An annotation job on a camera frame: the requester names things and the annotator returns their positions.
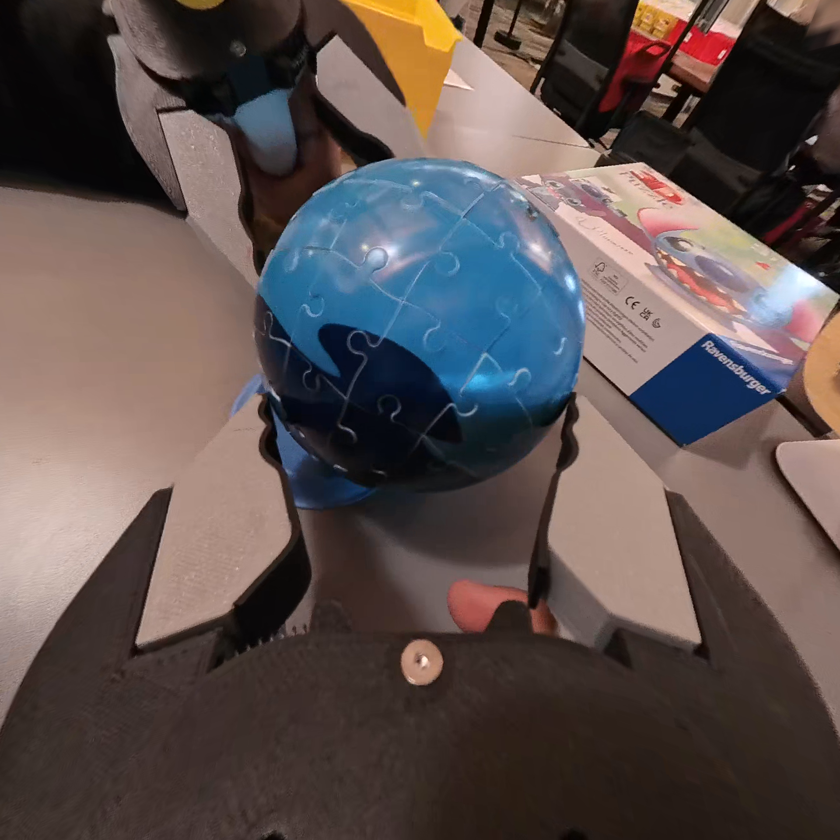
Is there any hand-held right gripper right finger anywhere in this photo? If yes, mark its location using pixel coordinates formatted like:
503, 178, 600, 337
527, 392, 704, 651

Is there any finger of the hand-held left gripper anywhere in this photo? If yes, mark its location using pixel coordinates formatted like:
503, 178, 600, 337
308, 33, 429, 161
157, 107, 265, 293

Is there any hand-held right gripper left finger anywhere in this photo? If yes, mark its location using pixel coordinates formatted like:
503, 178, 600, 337
133, 394, 315, 652

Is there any blue plastic ball stand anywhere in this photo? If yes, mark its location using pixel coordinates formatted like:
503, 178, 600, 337
230, 377, 383, 511

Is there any blue puzzle ball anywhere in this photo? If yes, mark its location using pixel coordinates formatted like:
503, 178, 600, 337
252, 156, 586, 494

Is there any cartoon printed puzzle box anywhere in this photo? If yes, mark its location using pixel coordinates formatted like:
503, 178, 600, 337
515, 161, 840, 448

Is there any person's left hand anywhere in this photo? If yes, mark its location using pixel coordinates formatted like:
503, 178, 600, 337
246, 85, 388, 263

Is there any person's right hand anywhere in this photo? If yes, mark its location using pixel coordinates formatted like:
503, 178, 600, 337
448, 577, 560, 635

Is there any yellow plastic bin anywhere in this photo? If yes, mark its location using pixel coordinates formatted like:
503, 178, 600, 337
341, 0, 463, 140

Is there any pale flat slab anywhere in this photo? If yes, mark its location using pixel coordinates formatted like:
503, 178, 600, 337
776, 438, 840, 551

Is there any black chair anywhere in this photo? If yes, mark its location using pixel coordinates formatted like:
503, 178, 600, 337
530, 0, 641, 142

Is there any round wooden board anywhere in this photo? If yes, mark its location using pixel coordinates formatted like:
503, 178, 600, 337
802, 322, 840, 437

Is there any stack of yellow boxes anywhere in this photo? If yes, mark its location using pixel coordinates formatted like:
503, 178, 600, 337
630, 0, 683, 40

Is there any red tablecloth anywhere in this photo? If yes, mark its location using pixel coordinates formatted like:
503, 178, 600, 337
594, 0, 739, 112

